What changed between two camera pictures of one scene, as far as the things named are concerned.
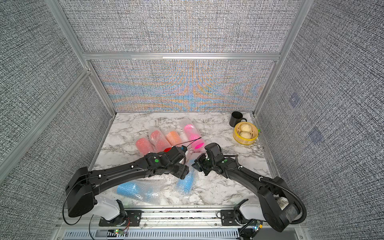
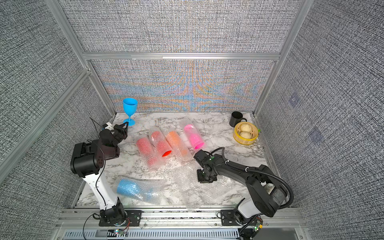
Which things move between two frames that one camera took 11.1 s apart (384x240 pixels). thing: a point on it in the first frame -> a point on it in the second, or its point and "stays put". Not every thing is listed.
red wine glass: x=159 y=141 stays put
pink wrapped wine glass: x=194 y=138 stays put
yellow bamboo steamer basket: x=245 y=133 stays put
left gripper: x=184 y=170 -> x=124 y=131
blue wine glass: x=184 y=186 -> x=130 y=107
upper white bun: x=245 y=127 stays put
